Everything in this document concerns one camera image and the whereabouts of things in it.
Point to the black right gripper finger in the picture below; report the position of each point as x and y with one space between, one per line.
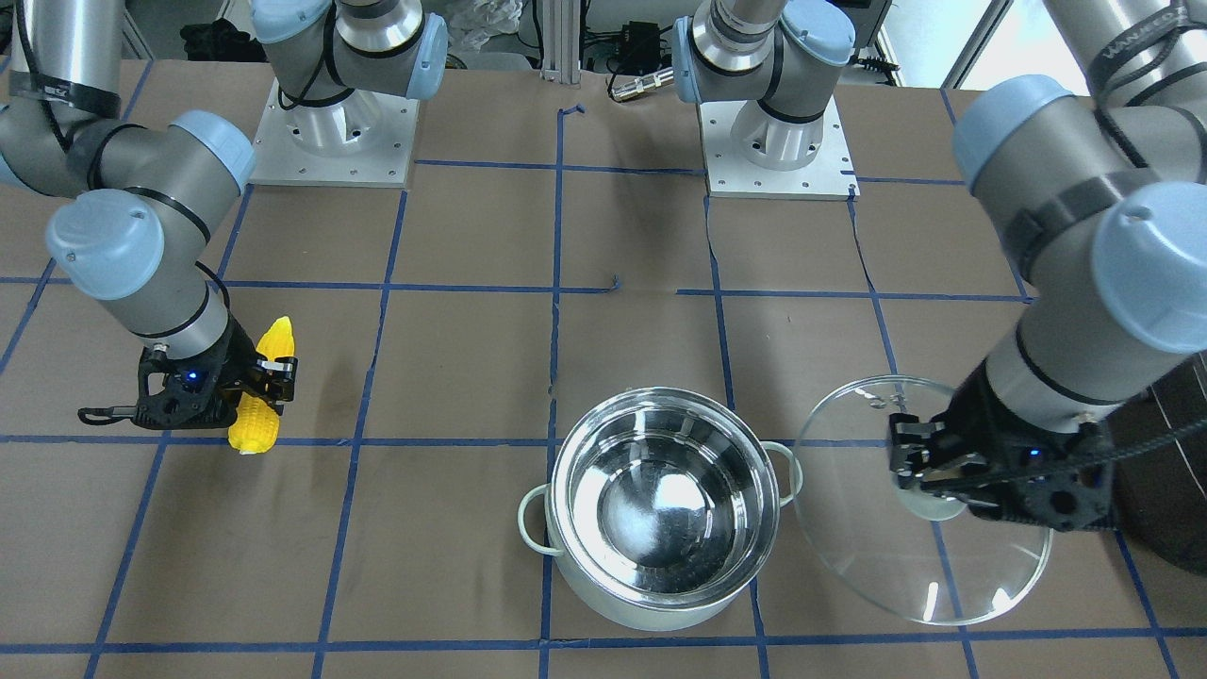
274 396
280 371

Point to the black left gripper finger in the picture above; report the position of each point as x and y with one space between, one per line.
931 491
918 446

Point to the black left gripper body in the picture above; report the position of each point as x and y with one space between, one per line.
981 412

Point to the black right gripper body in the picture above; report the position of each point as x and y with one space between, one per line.
233 361

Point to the yellow toy corn cob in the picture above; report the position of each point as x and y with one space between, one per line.
257 424

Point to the glass pot lid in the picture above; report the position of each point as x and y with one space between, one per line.
925 558

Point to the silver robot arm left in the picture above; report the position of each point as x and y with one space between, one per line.
1102 210

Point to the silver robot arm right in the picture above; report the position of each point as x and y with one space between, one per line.
141 204

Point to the pale green steel pot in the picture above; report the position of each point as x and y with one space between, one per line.
661 507

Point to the black device behind table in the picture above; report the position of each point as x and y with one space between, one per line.
639 49

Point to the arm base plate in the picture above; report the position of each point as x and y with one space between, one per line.
366 141
749 155

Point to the aluminium frame post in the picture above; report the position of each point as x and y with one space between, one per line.
561 28

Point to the metal cable connector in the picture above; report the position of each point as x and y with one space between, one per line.
641 85

